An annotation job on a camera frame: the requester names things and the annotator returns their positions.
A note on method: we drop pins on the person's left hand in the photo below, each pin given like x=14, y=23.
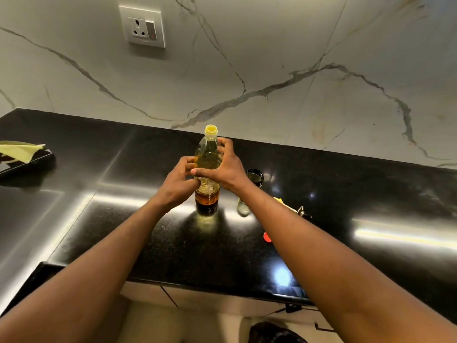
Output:
x=175, y=189

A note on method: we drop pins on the person's right hand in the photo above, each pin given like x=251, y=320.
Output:
x=228, y=173

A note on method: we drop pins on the person's left thumb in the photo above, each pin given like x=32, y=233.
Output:
x=194, y=183

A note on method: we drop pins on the person's right thumb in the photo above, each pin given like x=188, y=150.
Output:
x=202, y=172

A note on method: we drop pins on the clear plastic oil bottle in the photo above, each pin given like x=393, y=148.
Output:
x=207, y=193

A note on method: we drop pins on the person's right forearm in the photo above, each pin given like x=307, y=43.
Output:
x=328, y=267

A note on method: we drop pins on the person's left forearm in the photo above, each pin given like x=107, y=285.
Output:
x=89, y=275

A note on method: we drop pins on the clear drinking glass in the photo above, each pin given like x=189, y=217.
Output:
x=244, y=208

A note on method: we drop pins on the small red object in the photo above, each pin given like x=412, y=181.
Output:
x=267, y=237

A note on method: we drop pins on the white base cabinet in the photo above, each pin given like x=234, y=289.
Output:
x=200, y=317

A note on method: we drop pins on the black tray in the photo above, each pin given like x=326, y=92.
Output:
x=34, y=161

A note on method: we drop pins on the yellow cloth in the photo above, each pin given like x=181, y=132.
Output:
x=19, y=151

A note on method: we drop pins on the white wall socket with switch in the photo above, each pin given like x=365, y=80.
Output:
x=142, y=26

